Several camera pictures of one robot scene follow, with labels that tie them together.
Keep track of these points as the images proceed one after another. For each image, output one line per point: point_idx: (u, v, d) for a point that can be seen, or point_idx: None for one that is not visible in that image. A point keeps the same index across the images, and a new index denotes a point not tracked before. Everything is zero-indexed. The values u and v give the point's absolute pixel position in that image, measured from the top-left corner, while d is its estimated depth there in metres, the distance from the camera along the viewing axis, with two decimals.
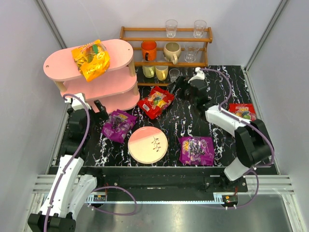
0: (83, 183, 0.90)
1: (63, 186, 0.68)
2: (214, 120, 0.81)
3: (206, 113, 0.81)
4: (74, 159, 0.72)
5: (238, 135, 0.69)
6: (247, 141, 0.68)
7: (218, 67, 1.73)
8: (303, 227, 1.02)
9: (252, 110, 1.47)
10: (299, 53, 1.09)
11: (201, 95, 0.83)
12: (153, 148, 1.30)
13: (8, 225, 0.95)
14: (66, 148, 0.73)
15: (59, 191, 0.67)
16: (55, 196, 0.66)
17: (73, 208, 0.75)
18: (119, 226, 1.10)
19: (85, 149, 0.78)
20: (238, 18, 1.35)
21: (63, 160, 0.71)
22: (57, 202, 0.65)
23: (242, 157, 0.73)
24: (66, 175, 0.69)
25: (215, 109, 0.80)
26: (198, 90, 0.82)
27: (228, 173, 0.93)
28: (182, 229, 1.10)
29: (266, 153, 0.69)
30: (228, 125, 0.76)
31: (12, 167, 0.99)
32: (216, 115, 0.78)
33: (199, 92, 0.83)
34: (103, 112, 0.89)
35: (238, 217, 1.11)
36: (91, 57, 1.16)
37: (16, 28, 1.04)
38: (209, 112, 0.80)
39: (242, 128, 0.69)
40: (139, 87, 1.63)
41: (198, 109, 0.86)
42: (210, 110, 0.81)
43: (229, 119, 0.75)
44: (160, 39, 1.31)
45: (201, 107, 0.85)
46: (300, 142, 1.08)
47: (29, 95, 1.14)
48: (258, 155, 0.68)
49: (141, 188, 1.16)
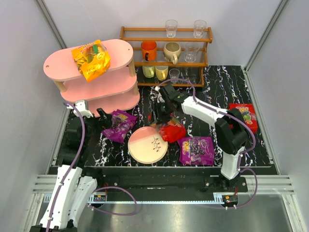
0: (83, 186, 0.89)
1: (63, 197, 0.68)
2: (191, 112, 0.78)
3: (183, 106, 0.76)
4: (72, 169, 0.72)
5: (218, 128, 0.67)
6: (228, 132, 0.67)
7: (218, 67, 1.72)
8: (303, 227, 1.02)
9: (251, 110, 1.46)
10: (299, 53, 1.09)
11: (170, 92, 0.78)
12: (153, 148, 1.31)
13: (9, 225, 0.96)
14: (64, 157, 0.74)
15: (59, 203, 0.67)
16: (55, 208, 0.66)
17: (74, 215, 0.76)
18: (119, 226, 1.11)
19: (82, 158, 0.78)
20: (238, 18, 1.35)
21: (60, 171, 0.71)
22: (57, 214, 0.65)
23: (222, 146, 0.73)
24: (65, 186, 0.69)
25: (190, 101, 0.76)
26: (164, 90, 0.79)
27: (224, 171, 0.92)
28: (182, 229, 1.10)
29: (245, 137, 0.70)
30: (205, 116, 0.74)
31: (13, 166, 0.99)
32: (192, 108, 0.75)
33: (168, 91, 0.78)
34: (105, 121, 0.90)
35: (238, 217, 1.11)
36: (91, 57, 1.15)
37: (16, 28, 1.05)
38: (186, 105, 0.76)
39: (220, 119, 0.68)
40: (139, 86, 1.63)
41: (174, 102, 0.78)
42: (186, 102, 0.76)
43: (206, 111, 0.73)
44: (159, 39, 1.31)
45: (173, 97, 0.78)
46: (301, 142, 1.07)
47: (29, 95, 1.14)
48: (237, 141, 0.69)
49: (141, 188, 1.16)
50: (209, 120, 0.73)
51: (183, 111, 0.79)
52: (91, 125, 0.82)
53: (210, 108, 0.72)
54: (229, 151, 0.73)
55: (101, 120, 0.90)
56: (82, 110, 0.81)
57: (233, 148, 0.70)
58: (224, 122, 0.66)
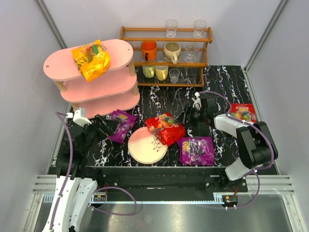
0: (83, 190, 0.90)
1: (63, 209, 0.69)
2: (222, 126, 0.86)
3: (215, 119, 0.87)
4: (69, 180, 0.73)
5: (239, 134, 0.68)
6: (248, 140, 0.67)
7: (218, 67, 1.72)
8: (303, 227, 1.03)
9: (251, 110, 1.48)
10: (299, 53, 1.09)
11: (210, 106, 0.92)
12: (153, 148, 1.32)
13: (9, 225, 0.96)
14: (62, 168, 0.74)
15: (59, 214, 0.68)
16: (55, 220, 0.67)
17: (75, 221, 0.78)
18: (119, 226, 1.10)
19: (80, 168, 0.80)
20: (238, 18, 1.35)
21: (59, 182, 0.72)
22: (57, 225, 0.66)
23: (243, 157, 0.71)
24: (64, 197, 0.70)
25: (223, 115, 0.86)
26: (206, 101, 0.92)
27: (229, 172, 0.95)
28: (182, 229, 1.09)
29: (269, 156, 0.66)
30: (233, 128, 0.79)
31: (12, 166, 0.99)
32: (221, 119, 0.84)
33: (208, 105, 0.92)
34: (106, 127, 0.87)
35: (238, 217, 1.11)
36: (91, 57, 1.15)
37: (16, 28, 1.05)
38: (217, 118, 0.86)
39: (243, 127, 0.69)
40: (139, 86, 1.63)
41: (209, 117, 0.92)
42: (218, 117, 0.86)
43: (233, 122, 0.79)
44: (159, 39, 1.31)
45: (210, 116, 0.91)
46: (301, 142, 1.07)
47: (29, 95, 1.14)
48: (259, 154, 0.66)
49: (141, 188, 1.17)
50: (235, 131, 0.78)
51: (215, 127, 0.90)
52: (91, 135, 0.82)
53: (237, 120, 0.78)
54: (247, 166, 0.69)
55: (103, 128, 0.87)
56: (78, 119, 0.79)
57: (251, 159, 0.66)
58: (246, 129, 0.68)
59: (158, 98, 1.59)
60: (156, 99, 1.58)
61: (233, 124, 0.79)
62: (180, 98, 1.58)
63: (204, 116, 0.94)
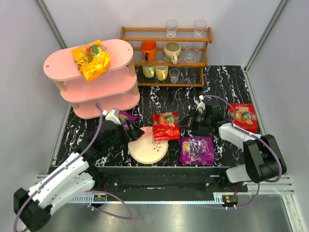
0: (79, 181, 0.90)
1: (58, 180, 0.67)
2: (227, 136, 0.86)
3: (220, 128, 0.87)
4: (79, 160, 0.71)
5: (246, 148, 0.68)
6: (256, 154, 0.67)
7: (218, 67, 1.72)
8: (303, 227, 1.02)
9: (251, 110, 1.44)
10: (299, 53, 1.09)
11: (215, 114, 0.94)
12: (153, 148, 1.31)
13: (9, 225, 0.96)
14: (81, 148, 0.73)
15: (53, 182, 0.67)
16: (47, 184, 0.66)
17: (56, 202, 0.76)
18: (119, 226, 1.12)
19: (95, 158, 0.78)
20: (238, 18, 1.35)
21: (71, 156, 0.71)
22: (45, 191, 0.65)
23: (248, 170, 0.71)
24: (67, 171, 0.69)
25: (228, 124, 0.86)
26: (212, 108, 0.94)
27: (230, 174, 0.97)
28: (182, 229, 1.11)
29: (276, 171, 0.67)
30: (239, 139, 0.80)
31: (12, 166, 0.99)
32: (227, 129, 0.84)
33: (214, 111, 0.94)
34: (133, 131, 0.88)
35: (237, 217, 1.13)
36: (91, 57, 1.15)
37: (16, 28, 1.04)
38: (223, 127, 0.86)
39: (250, 140, 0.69)
40: (139, 86, 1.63)
41: (213, 125, 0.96)
42: (223, 126, 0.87)
43: (240, 134, 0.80)
44: (159, 39, 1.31)
45: (215, 124, 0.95)
46: (301, 142, 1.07)
47: (29, 95, 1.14)
48: (266, 169, 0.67)
49: (141, 188, 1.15)
50: (241, 142, 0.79)
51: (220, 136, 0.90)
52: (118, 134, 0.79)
53: (244, 132, 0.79)
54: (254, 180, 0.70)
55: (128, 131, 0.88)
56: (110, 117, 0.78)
57: (259, 175, 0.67)
58: (254, 143, 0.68)
59: (158, 98, 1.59)
60: (156, 99, 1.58)
61: (239, 136, 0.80)
62: (180, 98, 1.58)
63: (208, 123, 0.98)
